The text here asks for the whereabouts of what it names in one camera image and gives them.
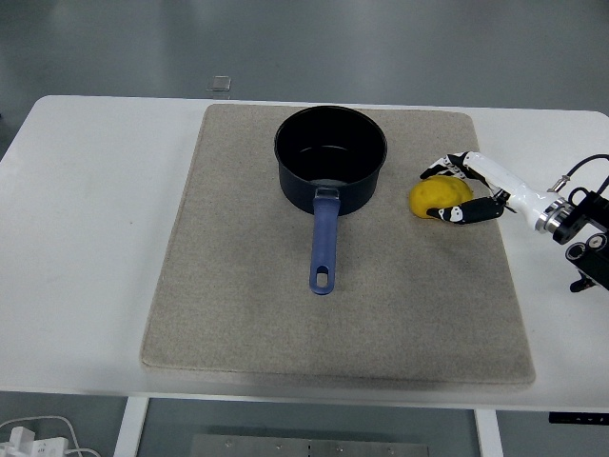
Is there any white and black hand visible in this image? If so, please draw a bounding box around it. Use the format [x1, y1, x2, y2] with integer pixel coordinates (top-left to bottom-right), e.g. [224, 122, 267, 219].
[419, 149, 564, 231]

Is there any yellow potato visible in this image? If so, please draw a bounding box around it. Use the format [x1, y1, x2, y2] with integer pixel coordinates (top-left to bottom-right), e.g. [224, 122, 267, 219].
[408, 175, 475, 222]

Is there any dark blue pot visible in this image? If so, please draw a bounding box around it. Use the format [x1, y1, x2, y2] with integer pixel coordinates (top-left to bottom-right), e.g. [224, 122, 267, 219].
[273, 105, 388, 296]

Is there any beige fabric mat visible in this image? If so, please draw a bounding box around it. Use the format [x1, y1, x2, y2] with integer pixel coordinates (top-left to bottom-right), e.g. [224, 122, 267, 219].
[140, 103, 537, 392]

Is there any black table control panel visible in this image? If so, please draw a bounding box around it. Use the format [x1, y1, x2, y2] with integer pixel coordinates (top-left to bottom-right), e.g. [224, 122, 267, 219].
[548, 411, 609, 425]

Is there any white table leg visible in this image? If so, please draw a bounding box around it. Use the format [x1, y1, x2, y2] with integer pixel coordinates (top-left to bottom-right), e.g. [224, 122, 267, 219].
[473, 407, 504, 457]
[112, 396, 150, 457]

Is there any white power adapter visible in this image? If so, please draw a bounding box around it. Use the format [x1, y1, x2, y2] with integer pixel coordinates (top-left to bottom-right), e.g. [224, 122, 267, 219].
[0, 426, 69, 457]

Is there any white cable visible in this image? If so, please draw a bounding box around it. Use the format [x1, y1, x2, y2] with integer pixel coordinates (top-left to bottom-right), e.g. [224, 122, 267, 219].
[0, 415, 99, 457]

